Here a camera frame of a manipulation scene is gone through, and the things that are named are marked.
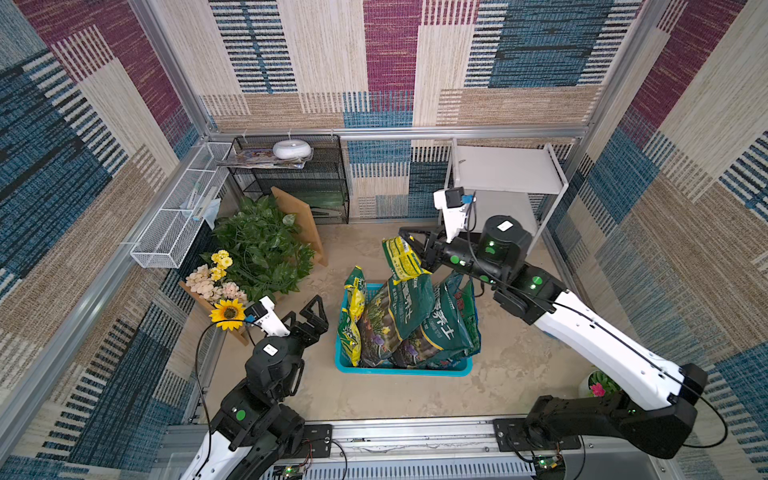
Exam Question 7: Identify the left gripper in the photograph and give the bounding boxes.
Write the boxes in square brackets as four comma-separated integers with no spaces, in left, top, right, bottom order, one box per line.
[270,294,325,400]

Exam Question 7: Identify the dark green soil bag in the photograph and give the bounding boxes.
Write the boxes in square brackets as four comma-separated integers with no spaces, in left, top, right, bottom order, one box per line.
[390,272,470,370]
[357,274,435,368]

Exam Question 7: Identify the green blue pink soil bag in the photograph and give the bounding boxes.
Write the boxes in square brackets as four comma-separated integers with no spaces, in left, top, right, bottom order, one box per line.
[459,280,481,357]

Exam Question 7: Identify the green yellow fertilizer bag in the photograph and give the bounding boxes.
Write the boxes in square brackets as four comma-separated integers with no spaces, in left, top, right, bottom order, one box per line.
[337,266,367,367]

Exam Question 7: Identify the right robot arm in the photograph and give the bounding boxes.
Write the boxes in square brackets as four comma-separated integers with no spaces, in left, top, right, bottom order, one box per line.
[399,215,708,459]

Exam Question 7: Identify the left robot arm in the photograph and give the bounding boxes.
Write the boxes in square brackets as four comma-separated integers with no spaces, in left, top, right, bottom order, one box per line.
[181,295,332,479]

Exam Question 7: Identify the white metal shelf unit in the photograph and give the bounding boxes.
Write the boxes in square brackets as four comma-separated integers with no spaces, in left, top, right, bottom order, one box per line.
[446,141,568,243]

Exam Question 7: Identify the teal plastic basket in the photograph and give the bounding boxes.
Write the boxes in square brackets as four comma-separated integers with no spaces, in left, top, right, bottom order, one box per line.
[334,282,481,378]

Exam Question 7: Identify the green leafy artificial plant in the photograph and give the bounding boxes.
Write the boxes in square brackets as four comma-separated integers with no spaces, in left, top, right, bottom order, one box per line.
[213,196,315,302]

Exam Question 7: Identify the yellow sunflower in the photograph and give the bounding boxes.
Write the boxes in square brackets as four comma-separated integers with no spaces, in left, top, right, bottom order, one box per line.
[210,299,246,331]

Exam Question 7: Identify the wooden board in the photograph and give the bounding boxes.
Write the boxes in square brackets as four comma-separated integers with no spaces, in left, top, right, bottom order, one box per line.
[271,187,328,267]

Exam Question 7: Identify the small yellow flowers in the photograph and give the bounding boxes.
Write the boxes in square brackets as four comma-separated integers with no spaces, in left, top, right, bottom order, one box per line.
[210,250,233,282]

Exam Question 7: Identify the pale pink flower bouquet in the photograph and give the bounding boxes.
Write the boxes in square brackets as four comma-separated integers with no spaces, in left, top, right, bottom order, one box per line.
[184,264,248,305]

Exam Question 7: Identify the white round device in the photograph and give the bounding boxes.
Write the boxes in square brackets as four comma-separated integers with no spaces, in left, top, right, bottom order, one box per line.
[272,139,312,160]

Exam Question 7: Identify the magazine on rack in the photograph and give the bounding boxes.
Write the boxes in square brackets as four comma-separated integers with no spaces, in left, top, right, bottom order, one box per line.
[217,149,314,170]

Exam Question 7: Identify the pink flower pot plant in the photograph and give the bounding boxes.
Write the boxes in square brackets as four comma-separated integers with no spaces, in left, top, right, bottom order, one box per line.
[578,370,622,397]

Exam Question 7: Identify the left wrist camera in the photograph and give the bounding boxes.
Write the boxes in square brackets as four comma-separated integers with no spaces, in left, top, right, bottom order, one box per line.
[245,296,290,337]

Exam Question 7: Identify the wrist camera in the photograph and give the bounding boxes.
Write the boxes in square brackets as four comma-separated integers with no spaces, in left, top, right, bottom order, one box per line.
[245,296,290,337]
[433,187,474,244]

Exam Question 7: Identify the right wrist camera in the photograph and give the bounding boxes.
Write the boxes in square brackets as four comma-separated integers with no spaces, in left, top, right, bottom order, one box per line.
[433,187,474,244]

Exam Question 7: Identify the black wire mesh rack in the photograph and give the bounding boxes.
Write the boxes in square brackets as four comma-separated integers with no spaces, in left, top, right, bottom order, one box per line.
[227,135,350,224]

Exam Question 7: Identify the white wire wall basket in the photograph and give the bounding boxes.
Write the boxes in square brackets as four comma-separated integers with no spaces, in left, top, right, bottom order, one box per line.
[131,142,232,269]

